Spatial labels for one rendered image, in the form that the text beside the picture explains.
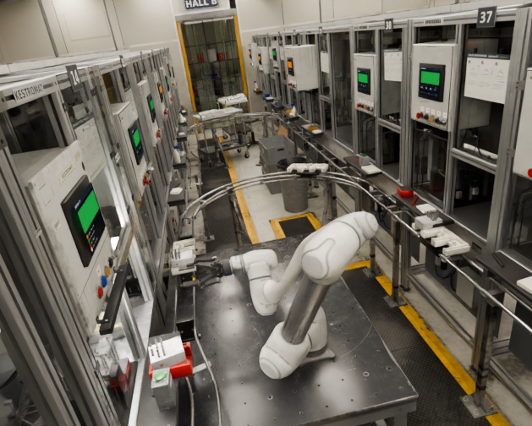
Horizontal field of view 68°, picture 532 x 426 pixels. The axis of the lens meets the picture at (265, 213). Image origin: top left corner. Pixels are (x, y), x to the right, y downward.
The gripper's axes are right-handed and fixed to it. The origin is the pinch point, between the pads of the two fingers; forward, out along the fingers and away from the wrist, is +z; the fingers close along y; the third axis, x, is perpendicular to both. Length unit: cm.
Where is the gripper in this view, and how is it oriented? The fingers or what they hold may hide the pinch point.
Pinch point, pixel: (186, 275)
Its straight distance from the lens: 182.7
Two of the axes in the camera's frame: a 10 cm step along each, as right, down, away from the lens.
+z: -9.8, 1.8, -1.1
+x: 1.7, 3.9, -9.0
